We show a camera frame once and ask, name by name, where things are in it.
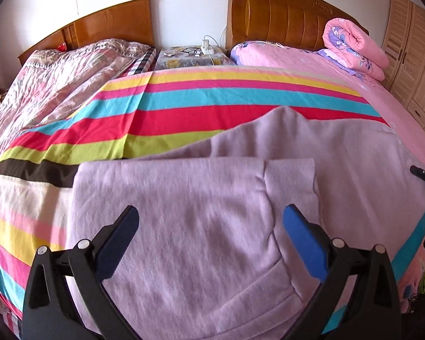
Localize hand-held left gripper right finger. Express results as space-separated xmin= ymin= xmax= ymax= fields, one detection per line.
xmin=285 ymin=203 xmax=401 ymax=340

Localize rolled pink floral quilt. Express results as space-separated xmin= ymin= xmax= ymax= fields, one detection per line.
xmin=322 ymin=18 xmax=390 ymax=81

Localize padded wooden headboard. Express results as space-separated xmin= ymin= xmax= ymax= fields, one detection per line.
xmin=226 ymin=0 xmax=369 ymax=52

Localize nightstand with floral cloth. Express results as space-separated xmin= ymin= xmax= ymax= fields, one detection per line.
xmin=152 ymin=45 xmax=231 ymax=71

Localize rainbow striped blanket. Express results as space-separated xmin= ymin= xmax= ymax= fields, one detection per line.
xmin=0 ymin=64 xmax=388 ymax=321

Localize eyeglasses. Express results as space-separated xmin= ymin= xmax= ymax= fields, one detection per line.
xmin=164 ymin=47 xmax=201 ymax=58

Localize pink floral satin quilt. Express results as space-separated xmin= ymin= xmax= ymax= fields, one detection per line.
xmin=0 ymin=38 xmax=153 ymax=156

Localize white charger cable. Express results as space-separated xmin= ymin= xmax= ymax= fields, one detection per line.
xmin=202 ymin=25 xmax=228 ymax=66

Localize pink bed sheet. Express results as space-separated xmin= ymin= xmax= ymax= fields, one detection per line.
xmin=230 ymin=41 xmax=425 ymax=199

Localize purple floral pillow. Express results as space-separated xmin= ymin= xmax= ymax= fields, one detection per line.
xmin=314 ymin=49 xmax=362 ymax=77

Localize lilac fleece pants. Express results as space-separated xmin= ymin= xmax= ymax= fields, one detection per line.
xmin=65 ymin=105 xmax=425 ymax=340

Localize plaid cloth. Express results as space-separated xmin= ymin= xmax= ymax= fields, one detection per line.
xmin=122 ymin=48 xmax=158 ymax=77

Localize plain wooden headboard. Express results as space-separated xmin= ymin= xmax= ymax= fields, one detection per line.
xmin=18 ymin=0 xmax=156 ymax=66

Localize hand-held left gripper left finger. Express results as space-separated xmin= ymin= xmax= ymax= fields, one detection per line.
xmin=21 ymin=205 xmax=139 ymax=340

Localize light wooden wardrobe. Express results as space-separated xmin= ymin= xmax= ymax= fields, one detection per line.
xmin=381 ymin=0 xmax=425 ymax=139

